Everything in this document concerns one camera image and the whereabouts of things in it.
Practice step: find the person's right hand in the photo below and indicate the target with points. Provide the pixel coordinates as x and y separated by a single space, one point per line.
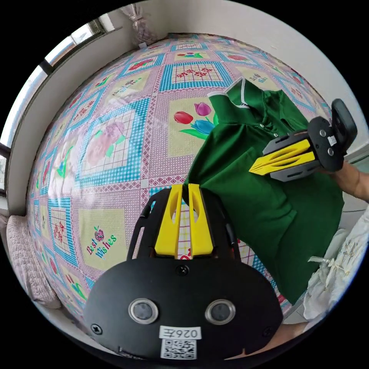
347 174

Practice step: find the bed with printed sheet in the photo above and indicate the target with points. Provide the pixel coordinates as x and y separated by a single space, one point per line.
115 178

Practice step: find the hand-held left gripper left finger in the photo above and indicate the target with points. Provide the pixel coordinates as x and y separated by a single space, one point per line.
166 230

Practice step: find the person's left forearm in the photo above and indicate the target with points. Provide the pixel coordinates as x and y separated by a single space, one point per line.
288 333

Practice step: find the person's right forearm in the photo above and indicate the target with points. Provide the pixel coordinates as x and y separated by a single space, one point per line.
363 186

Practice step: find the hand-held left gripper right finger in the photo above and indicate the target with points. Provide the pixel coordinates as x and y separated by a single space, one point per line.
201 233

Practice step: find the pink textured blanket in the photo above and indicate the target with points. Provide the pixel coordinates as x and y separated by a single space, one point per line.
26 259

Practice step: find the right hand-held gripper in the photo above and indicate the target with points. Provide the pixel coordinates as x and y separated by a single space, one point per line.
328 161

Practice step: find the green t-shirt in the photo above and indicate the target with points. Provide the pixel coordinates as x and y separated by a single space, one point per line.
259 201

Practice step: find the window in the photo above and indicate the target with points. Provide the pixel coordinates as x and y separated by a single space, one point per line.
34 83

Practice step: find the person's left hand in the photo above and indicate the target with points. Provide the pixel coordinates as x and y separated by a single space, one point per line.
250 352

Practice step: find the pink tied curtain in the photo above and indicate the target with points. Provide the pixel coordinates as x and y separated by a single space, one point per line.
141 26

